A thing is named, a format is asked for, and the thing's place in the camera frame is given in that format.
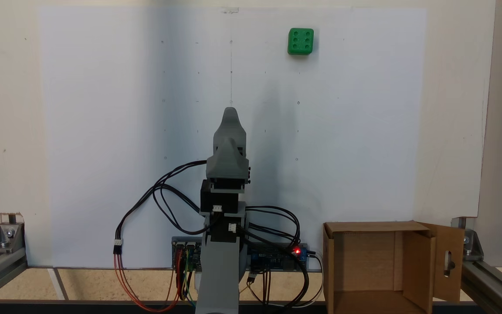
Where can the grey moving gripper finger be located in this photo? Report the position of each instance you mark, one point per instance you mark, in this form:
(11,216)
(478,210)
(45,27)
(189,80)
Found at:
(227,163)

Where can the blue power converter board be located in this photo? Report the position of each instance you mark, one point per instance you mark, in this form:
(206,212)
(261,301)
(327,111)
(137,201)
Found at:
(277,263)

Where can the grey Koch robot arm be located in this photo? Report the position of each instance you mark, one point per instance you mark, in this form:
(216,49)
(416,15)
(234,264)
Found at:
(218,270)

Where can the white paper sheet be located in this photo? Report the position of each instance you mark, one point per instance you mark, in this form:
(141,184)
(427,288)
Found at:
(103,131)

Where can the clear tape piece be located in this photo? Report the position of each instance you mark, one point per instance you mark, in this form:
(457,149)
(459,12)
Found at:
(230,10)

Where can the aluminium corner bracket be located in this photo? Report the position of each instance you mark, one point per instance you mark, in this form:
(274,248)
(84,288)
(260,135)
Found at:
(7,237)
(473,246)

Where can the brown cardboard box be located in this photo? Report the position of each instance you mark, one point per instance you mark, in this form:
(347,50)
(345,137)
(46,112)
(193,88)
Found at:
(364,261)

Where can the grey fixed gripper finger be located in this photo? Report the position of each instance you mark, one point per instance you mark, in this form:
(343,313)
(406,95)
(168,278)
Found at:
(230,124)

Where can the green dice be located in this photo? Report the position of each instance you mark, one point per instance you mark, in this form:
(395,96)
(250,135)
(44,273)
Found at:
(300,41)

